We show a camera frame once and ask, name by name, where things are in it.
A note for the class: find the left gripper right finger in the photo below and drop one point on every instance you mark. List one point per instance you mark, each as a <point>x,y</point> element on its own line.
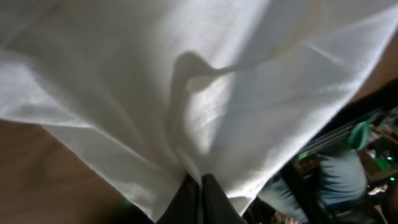
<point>217,209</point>

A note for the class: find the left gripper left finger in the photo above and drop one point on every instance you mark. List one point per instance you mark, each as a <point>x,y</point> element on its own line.
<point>183,208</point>

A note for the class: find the white t-shirt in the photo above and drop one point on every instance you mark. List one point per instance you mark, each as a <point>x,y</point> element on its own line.
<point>146,92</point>

